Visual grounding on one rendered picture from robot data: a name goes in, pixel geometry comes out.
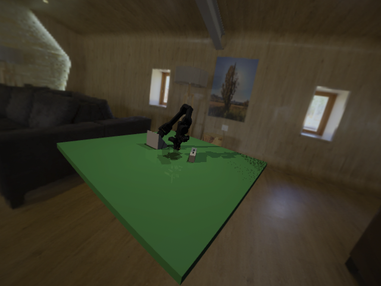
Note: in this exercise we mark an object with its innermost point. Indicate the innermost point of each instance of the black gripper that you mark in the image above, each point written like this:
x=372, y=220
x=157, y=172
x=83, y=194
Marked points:
x=176, y=140

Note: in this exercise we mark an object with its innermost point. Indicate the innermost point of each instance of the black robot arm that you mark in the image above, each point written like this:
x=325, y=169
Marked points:
x=182, y=126

